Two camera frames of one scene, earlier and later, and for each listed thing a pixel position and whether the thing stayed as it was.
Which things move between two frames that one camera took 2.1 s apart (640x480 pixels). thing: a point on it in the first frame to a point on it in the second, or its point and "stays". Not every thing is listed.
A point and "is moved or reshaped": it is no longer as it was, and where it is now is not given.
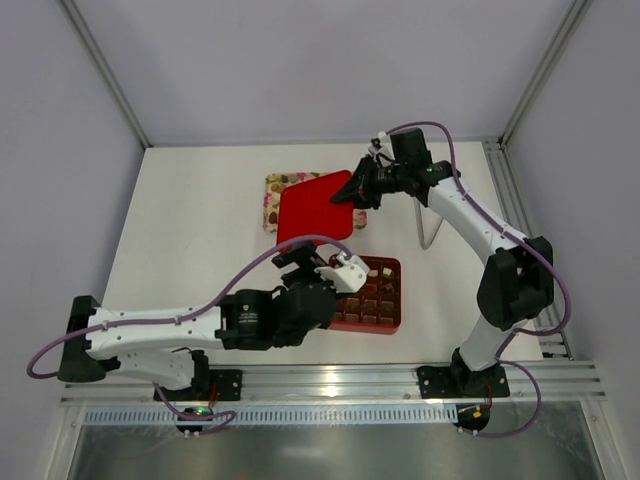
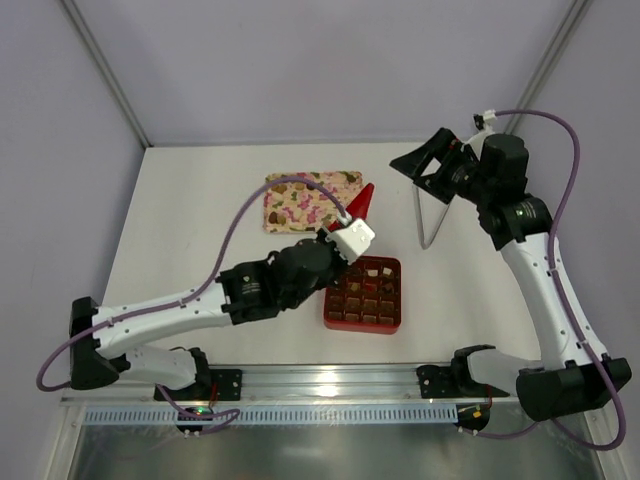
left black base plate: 223,385 stays
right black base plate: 449,381 stays
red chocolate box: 377,308 stays
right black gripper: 371,182 to 445,167
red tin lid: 306,210 is moved or reshaped
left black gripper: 301,266 to 332,248
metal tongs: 418,221 stays
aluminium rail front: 556,381 stays
